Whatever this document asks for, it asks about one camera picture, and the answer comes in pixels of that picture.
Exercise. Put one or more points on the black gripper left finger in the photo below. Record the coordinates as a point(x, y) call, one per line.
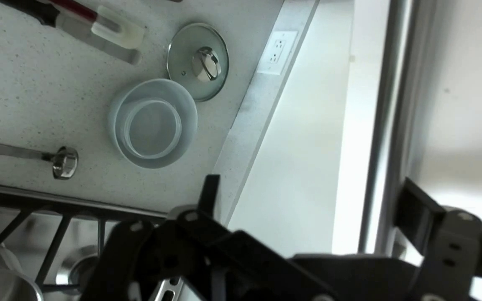
point(197, 260)

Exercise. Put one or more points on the white wall outlet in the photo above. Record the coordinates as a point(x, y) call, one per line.
point(277, 51)

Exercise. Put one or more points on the round glass pot lid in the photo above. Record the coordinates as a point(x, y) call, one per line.
point(192, 50)

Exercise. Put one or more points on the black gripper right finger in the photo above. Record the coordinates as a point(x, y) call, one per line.
point(453, 250)

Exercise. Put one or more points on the narrow white cabinet door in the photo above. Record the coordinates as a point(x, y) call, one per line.
point(465, 83)

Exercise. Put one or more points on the small steel saucepan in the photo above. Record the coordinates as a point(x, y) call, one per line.
point(1, 284)

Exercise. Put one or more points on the long steel measuring spoon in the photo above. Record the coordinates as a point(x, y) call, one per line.
point(63, 160)

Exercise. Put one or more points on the pale blue bowl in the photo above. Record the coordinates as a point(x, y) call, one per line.
point(152, 125)

